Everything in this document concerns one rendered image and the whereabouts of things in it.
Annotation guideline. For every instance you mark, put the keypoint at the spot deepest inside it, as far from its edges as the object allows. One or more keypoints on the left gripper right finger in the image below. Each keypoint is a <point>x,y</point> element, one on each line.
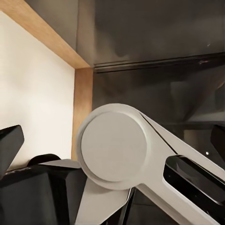
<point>217,139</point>

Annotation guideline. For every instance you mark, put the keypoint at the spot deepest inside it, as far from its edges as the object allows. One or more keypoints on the cabinet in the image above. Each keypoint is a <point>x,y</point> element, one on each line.
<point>116,33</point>
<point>187,98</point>

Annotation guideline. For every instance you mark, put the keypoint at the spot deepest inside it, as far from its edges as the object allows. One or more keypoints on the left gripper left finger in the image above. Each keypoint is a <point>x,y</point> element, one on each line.
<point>11,140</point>

